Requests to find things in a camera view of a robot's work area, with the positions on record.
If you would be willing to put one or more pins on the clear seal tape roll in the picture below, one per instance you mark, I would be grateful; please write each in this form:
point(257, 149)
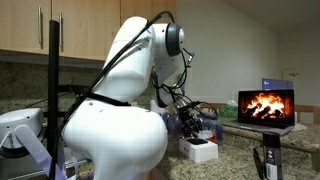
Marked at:
point(207, 135)

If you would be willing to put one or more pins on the white device with strap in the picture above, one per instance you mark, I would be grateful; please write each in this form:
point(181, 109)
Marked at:
point(19, 130)

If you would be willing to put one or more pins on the wooden chair back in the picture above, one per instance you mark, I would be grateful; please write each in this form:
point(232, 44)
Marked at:
point(314, 111)

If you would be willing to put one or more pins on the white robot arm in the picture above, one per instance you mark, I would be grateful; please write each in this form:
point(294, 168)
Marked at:
point(121, 140)

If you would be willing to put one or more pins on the black vertical pole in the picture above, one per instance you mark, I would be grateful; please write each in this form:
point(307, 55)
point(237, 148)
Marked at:
point(53, 94)

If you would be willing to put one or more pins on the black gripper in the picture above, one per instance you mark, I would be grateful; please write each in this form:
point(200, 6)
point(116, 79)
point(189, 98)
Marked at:
point(190, 125)

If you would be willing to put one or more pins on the Fiji water bottle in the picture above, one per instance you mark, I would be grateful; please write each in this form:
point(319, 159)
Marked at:
point(218, 129)

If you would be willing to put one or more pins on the green tissue box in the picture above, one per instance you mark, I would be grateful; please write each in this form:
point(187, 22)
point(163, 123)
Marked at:
point(229, 110)

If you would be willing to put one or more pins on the open laptop showing fire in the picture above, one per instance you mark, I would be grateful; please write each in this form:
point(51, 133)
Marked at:
point(265, 110)

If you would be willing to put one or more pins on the wooden upper cabinets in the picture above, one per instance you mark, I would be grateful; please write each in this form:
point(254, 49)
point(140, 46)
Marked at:
point(87, 27)

